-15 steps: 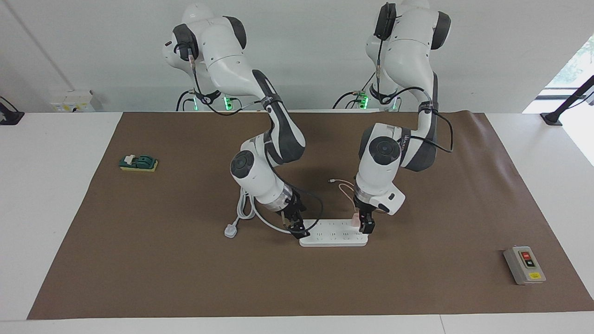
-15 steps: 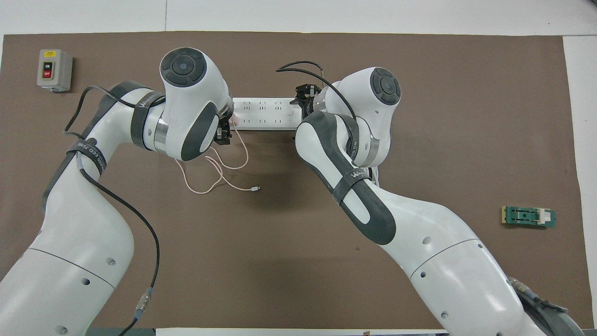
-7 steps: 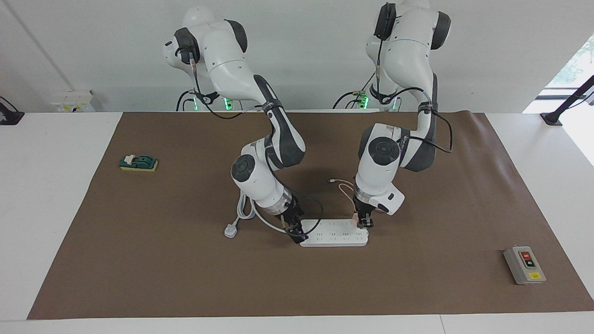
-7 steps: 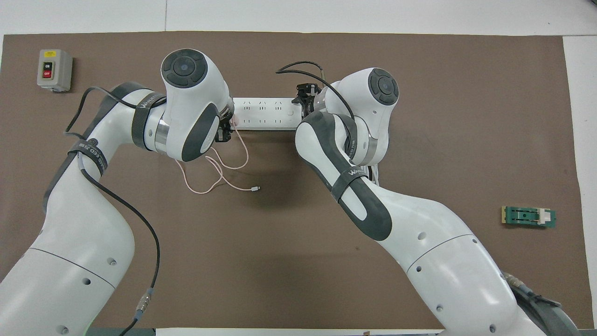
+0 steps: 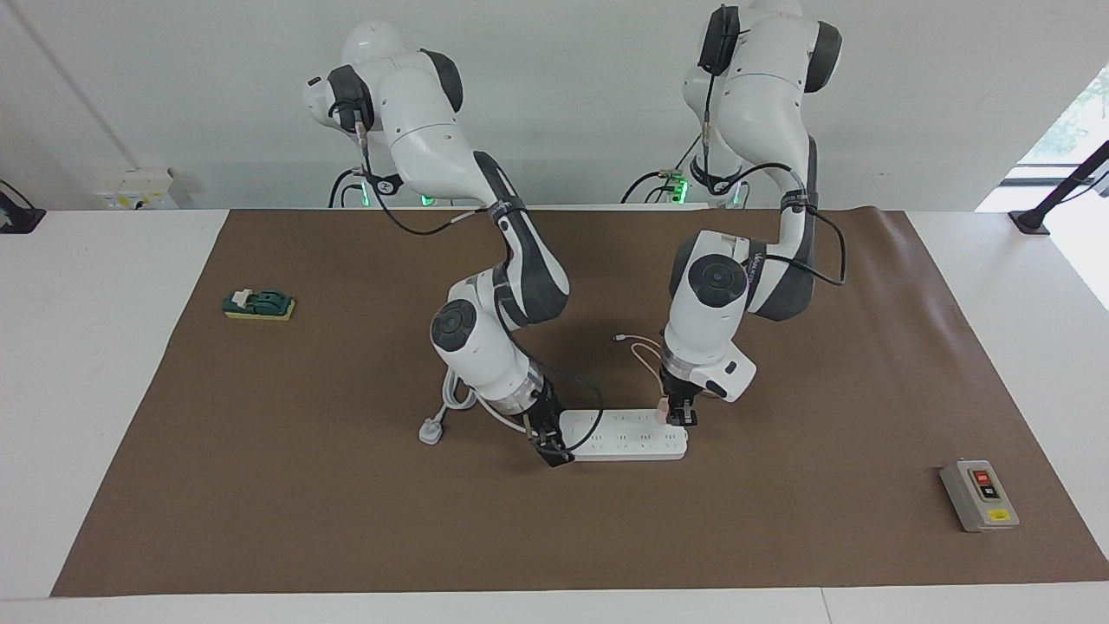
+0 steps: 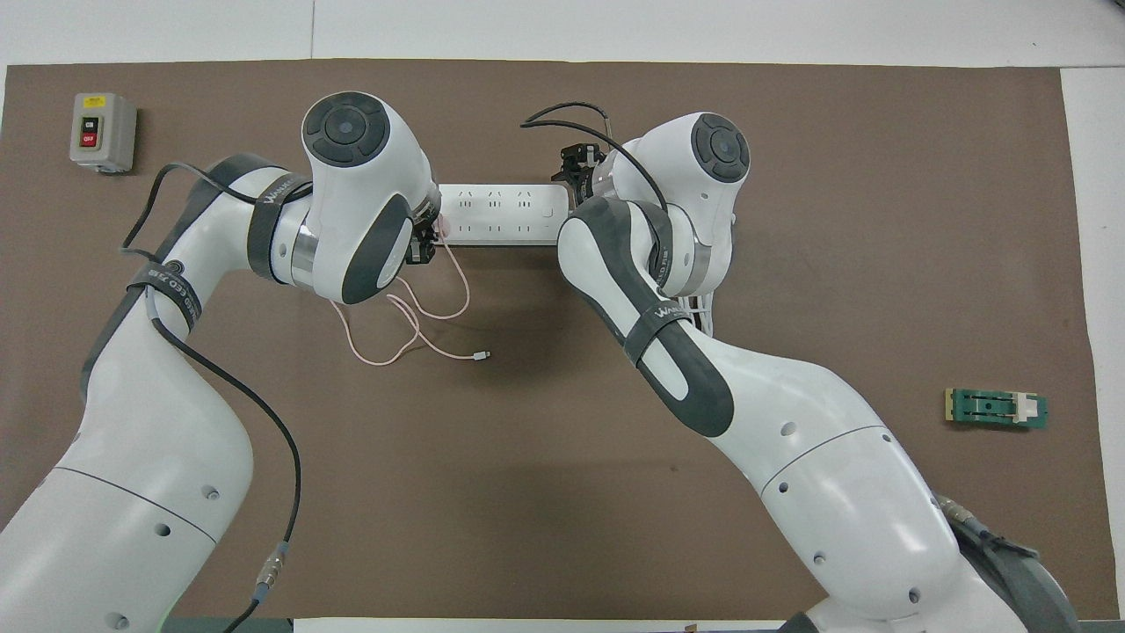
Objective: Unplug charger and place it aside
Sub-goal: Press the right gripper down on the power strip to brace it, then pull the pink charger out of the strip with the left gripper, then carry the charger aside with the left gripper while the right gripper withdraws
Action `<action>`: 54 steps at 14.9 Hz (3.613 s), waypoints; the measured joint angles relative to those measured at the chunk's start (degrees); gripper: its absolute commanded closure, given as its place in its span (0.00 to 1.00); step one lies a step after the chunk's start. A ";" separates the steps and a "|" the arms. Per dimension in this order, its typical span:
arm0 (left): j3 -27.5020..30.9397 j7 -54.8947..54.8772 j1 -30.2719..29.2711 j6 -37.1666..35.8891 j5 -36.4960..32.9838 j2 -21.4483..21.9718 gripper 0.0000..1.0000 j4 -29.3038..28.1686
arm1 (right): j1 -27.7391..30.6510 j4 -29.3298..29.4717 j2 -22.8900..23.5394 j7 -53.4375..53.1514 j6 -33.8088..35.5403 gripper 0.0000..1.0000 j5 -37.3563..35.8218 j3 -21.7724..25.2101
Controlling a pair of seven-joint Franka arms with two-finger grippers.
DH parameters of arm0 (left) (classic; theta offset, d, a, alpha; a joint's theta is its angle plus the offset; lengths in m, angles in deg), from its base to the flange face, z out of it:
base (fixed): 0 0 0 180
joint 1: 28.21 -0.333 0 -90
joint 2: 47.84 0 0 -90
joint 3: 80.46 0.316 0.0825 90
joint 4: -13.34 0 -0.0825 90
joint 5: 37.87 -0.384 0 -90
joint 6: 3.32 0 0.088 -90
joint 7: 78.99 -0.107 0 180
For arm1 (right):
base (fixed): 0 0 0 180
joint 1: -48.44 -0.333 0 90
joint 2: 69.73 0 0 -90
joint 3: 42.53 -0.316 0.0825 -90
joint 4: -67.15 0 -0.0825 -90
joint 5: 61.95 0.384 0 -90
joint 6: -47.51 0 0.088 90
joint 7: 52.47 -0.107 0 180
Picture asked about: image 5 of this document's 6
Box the white power strip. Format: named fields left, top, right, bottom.
left=559, top=408, right=691, bottom=463

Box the pink charging cable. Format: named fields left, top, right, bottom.
left=613, top=333, right=666, bottom=387

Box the brown table mat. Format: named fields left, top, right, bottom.
left=50, top=208, right=1109, bottom=599

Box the black slanted stand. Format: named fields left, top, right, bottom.
left=1009, top=139, right=1109, bottom=237

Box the window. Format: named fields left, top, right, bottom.
left=975, top=65, right=1109, bottom=313

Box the white power cord with plug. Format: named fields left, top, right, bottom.
left=418, top=368, right=531, bottom=446

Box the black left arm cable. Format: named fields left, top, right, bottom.
left=697, top=52, right=847, bottom=287

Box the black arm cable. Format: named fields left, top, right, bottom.
left=351, top=121, right=605, bottom=452
left=697, top=52, right=847, bottom=287

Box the black left base cable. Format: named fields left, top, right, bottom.
left=619, top=130, right=694, bottom=205

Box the black base cable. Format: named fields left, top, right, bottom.
left=328, top=167, right=369, bottom=209
left=619, top=130, right=694, bottom=205

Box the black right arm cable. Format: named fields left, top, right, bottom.
left=351, top=121, right=605, bottom=452

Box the grey on-off switch box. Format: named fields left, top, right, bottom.
left=940, top=459, right=1021, bottom=533

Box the green knife switch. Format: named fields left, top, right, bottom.
left=222, top=289, right=296, bottom=322

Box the black right base cable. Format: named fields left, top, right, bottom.
left=328, top=167, right=369, bottom=209

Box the white wall socket box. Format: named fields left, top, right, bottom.
left=94, top=168, right=178, bottom=211

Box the black desk clamp mount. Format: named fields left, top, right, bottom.
left=0, top=179, right=46, bottom=235

